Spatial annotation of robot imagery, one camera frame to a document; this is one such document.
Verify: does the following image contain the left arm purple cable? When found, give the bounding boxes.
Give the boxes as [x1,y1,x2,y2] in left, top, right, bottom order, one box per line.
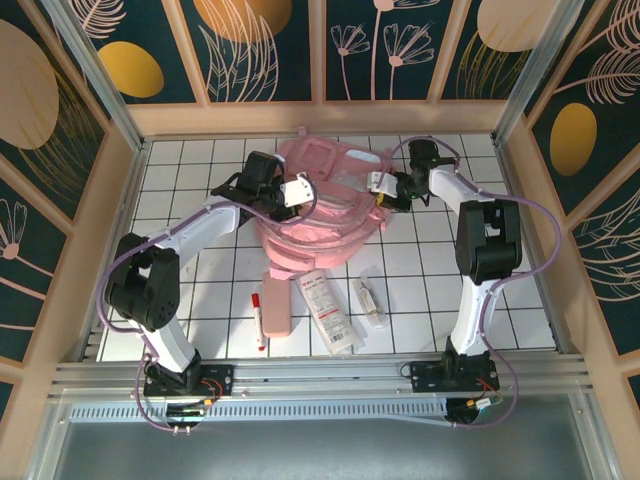
[99,187,319,435]

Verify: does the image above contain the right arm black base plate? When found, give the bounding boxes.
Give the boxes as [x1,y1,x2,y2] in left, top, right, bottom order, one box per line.
[399,360,501,394]

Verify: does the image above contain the aluminium side rail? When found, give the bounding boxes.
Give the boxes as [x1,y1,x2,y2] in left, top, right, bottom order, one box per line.
[74,142,151,362]
[494,139,574,354]

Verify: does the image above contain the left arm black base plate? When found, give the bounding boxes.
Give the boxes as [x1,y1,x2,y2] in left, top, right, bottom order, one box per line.
[143,363,236,399]

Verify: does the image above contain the small clear bottle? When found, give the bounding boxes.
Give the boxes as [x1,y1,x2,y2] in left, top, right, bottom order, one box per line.
[353,277,387,329]

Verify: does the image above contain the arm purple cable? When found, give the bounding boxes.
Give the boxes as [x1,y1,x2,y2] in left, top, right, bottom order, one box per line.
[99,187,319,435]
[377,135,559,431]

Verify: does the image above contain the pink backpack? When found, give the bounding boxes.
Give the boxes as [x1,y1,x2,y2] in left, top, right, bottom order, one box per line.
[257,127,394,281]

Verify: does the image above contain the grey metal shelf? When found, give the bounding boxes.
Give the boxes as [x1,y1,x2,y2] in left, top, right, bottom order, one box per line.
[29,419,619,480]

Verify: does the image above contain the grey slotted cable duct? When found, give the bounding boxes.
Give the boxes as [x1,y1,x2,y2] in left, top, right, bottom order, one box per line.
[69,397,451,427]

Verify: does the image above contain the aluminium corner post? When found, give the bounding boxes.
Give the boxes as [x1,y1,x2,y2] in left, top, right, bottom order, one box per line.
[492,0,587,144]
[42,0,147,151]

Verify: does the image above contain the pink pencil case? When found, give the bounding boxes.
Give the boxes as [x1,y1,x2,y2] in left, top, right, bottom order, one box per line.
[262,277,293,339]

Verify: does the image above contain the white plastic supply packet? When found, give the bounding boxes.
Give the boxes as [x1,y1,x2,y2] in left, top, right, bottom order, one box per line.
[295,269,365,357]

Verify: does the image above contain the red white marker pen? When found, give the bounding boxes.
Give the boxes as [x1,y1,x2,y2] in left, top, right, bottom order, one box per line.
[250,293,266,354]

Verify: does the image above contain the long aluminium mounting rail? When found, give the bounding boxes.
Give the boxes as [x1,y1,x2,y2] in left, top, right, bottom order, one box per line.
[47,352,596,401]

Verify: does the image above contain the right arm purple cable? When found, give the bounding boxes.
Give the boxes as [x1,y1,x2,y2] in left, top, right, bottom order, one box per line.
[377,135,559,431]

